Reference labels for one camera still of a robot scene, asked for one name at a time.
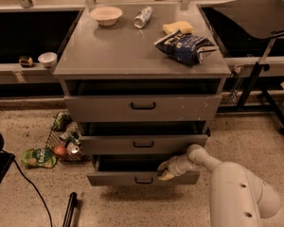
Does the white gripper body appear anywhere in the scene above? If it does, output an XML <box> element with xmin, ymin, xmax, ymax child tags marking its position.
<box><xmin>167</xmin><ymin>154</ymin><xmax>201</xmax><ymax>177</ymax></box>

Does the grey bottom drawer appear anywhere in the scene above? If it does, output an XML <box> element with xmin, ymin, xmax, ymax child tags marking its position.
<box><xmin>88</xmin><ymin>154</ymin><xmax>200</xmax><ymax>186</ymax></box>

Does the grey drawer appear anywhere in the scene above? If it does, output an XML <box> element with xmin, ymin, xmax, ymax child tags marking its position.
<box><xmin>64</xmin><ymin>95</ymin><xmax>222</xmax><ymax>122</ymax></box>
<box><xmin>88</xmin><ymin>154</ymin><xmax>200</xmax><ymax>186</ymax></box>
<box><xmin>80</xmin><ymin>134</ymin><xmax>208</xmax><ymax>155</ymax></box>

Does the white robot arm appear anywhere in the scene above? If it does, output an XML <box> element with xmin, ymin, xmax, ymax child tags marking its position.
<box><xmin>157</xmin><ymin>144</ymin><xmax>280</xmax><ymax>227</ymax></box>

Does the grey middle drawer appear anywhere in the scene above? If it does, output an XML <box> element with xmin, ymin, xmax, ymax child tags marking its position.
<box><xmin>80</xmin><ymin>134</ymin><xmax>208</xmax><ymax>155</ymax></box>

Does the grey top drawer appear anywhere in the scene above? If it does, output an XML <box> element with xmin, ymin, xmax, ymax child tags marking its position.
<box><xmin>64</xmin><ymin>95</ymin><xmax>222</xmax><ymax>122</ymax></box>

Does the grey drawer cabinet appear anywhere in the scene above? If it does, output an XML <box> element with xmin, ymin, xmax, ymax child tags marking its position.
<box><xmin>52</xmin><ymin>2</ymin><xmax>233</xmax><ymax>176</ymax></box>

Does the crushed silver can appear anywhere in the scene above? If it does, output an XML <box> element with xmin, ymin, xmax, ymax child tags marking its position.
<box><xmin>66</xmin><ymin>142</ymin><xmax>80</xmax><ymax>156</ymax></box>

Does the black pole on floor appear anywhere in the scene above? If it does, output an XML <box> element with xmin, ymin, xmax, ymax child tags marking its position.
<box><xmin>62</xmin><ymin>192</ymin><xmax>78</xmax><ymax>227</ymax></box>

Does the green white packet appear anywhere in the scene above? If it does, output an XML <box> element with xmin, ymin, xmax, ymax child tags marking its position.
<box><xmin>59</xmin><ymin>123</ymin><xmax>80</xmax><ymax>146</ymax></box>

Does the red apple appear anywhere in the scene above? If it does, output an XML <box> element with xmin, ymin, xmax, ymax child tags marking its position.
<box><xmin>53</xmin><ymin>146</ymin><xmax>67</xmax><ymax>156</ymax></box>

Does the green chip bag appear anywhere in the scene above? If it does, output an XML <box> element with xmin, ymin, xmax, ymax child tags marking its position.
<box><xmin>51</xmin><ymin>112</ymin><xmax>72</xmax><ymax>131</ymax></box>

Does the blue chip bag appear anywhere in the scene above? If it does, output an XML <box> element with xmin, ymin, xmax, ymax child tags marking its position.
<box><xmin>154</xmin><ymin>29</ymin><xmax>218</xmax><ymax>67</ymax></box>

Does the green snack pouch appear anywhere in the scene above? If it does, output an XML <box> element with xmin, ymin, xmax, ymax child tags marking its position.
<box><xmin>21</xmin><ymin>148</ymin><xmax>57</xmax><ymax>168</ymax></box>

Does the yellow sponge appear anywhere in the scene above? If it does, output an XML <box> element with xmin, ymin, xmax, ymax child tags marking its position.
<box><xmin>163</xmin><ymin>21</ymin><xmax>193</xmax><ymax>34</ymax></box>

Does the beige paper bowl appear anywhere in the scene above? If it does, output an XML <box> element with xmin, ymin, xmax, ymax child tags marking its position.
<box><xmin>90</xmin><ymin>7</ymin><xmax>123</xmax><ymax>26</ymax></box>

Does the small tape measure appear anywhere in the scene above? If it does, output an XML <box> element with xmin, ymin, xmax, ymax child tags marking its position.
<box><xmin>19</xmin><ymin>56</ymin><xmax>34</xmax><ymax>67</ymax></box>

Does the black stand table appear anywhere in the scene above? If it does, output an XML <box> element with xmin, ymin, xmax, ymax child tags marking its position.
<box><xmin>204</xmin><ymin>0</ymin><xmax>284</xmax><ymax>134</ymax></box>

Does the black wire basket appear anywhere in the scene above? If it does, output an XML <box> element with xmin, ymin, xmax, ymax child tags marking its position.
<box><xmin>45</xmin><ymin>120</ymin><xmax>88</xmax><ymax>163</ymax></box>

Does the black power cable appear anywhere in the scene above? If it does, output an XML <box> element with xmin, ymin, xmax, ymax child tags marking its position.
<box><xmin>12</xmin><ymin>157</ymin><xmax>54</xmax><ymax>227</ymax></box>

